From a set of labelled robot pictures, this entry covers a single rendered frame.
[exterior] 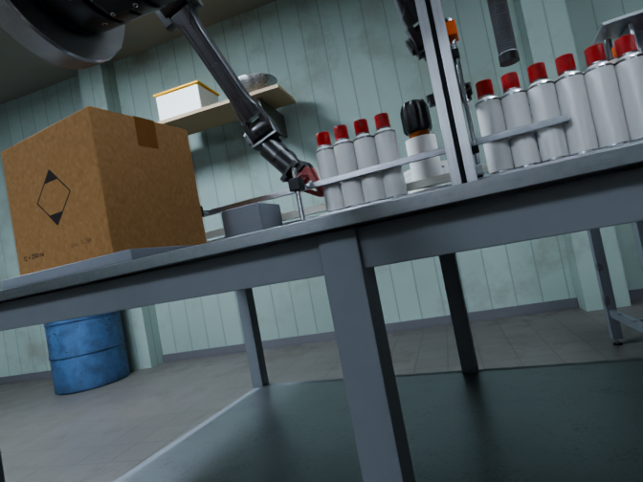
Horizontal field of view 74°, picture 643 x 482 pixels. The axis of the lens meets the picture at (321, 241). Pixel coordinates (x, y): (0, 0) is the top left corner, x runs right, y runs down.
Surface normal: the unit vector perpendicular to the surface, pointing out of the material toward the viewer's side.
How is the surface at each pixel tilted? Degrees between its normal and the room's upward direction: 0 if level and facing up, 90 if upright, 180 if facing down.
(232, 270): 90
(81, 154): 90
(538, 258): 90
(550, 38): 90
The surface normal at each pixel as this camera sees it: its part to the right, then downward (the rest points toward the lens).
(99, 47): 0.94, -0.19
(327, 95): -0.28, 0.01
